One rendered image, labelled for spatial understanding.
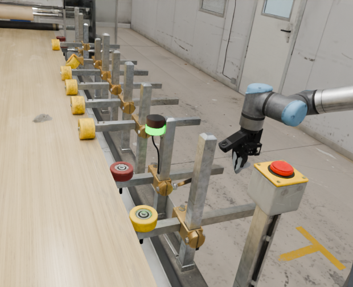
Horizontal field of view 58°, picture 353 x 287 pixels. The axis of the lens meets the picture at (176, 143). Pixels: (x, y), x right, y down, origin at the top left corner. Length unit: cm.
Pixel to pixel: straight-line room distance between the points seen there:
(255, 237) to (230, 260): 147
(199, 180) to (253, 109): 45
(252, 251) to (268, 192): 16
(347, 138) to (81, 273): 343
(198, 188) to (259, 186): 30
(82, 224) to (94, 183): 19
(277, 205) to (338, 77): 341
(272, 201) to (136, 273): 37
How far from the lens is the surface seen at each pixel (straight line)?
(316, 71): 415
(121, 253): 83
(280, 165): 60
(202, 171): 84
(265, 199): 59
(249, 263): 72
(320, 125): 411
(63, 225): 91
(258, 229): 66
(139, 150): 134
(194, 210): 91
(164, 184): 112
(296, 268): 226
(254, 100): 119
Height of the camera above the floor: 150
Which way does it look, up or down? 27 degrees down
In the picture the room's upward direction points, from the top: 8 degrees clockwise
